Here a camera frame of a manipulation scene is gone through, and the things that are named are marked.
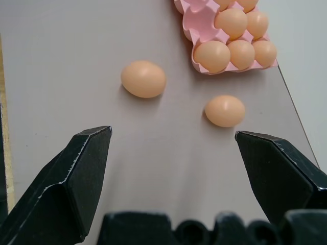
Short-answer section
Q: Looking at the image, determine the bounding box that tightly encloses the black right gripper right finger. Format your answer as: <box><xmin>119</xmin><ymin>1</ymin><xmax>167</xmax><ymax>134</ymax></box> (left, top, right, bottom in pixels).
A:
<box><xmin>235</xmin><ymin>130</ymin><xmax>327</xmax><ymax>225</ymax></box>

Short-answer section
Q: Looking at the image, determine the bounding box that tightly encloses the pink egg tray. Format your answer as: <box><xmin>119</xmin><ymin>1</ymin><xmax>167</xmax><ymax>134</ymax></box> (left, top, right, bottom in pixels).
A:
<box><xmin>174</xmin><ymin>0</ymin><xmax>278</xmax><ymax>75</ymax></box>

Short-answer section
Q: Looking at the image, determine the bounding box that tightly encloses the brown egg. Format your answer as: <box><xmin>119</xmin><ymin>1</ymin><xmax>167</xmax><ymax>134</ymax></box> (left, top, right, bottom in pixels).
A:
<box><xmin>252</xmin><ymin>40</ymin><xmax>277</xmax><ymax>68</ymax></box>
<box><xmin>193</xmin><ymin>40</ymin><xmax>231</xmax><ymax>73</ymax></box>
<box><xmin>120</xmin><ymin>60</ymin><xmax>167</xmax><ymax>99</ymax></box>
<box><xmin>214</xmin><ymin>0</ymin><xmax>237</xmax><ymax>11</ymax></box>
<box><xmin>204</xmin><ymin>95</ymin><xmax>246</xmax><ymax>128</ymax></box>
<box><xmin>234</xmin><ymin>0</ymin><xmax>259</xmax><ymax>13</ymax></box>
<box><xmin>214</xmin><ymin>8</ymin><xmax>248</xmax><ymax>40</ymax></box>
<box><xmin>226</xmin><ymin>40</ymin><xmax>256</xmax><ymax>70</ymax></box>
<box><xmin>246</xmin><ymin>11</ymin><xmax>269</xmax><ymax>41</ymax></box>

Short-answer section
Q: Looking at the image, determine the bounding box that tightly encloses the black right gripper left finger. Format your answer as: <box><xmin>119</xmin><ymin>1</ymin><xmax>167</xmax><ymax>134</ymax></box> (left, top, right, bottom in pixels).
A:
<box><xmin>0</xmin><ymin>125</ymin><xmax>113</xmax><ymax>245</ymax></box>

